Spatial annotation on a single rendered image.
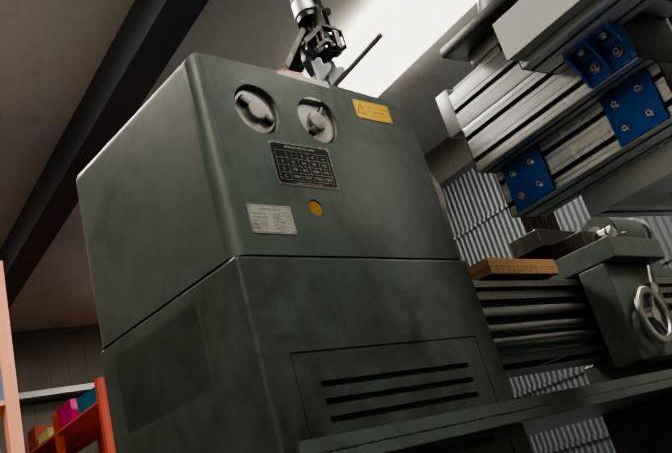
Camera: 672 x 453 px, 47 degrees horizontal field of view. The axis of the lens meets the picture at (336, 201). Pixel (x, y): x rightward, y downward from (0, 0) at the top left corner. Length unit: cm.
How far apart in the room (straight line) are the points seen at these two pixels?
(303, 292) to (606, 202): 54
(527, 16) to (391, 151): 54
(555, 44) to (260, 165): 53
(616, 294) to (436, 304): 74
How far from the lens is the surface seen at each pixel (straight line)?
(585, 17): 119
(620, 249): 219
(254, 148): 138
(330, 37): 188
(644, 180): 138
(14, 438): 442
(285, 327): 125
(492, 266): 188
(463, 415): 142
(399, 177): 162
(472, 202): 647
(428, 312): 150
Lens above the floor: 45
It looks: 21 degrees up
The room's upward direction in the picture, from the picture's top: 16 degrees counter-clockwise
